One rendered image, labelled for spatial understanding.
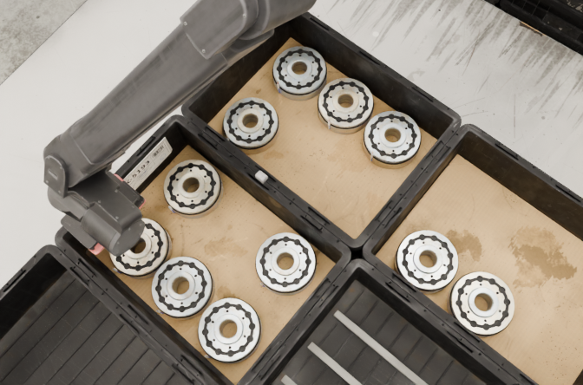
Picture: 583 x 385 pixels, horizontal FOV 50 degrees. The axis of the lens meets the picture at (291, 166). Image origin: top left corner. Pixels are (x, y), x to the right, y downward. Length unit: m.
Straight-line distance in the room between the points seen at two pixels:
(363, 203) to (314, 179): 0.10
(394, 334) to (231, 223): 0.34
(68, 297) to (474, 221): 0.72
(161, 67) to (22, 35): 1.94
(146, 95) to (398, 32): 0.89
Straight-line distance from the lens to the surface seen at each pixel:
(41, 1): 2.58
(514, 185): 1.15
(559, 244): 1.17
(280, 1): 0.49
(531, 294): 1.14
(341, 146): 1.16
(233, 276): 1.10
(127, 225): 0.80
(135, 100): 0.65
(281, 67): 1.20
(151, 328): 1.01
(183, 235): 1.13
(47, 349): 1.17
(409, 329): 1.09
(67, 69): 1.50
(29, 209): 1.39
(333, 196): 1.13
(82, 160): 0.75
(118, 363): 1.13
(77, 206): 0.84
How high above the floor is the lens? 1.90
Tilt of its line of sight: 69 degrees down
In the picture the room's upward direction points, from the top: 8 degrees counter-clockwise
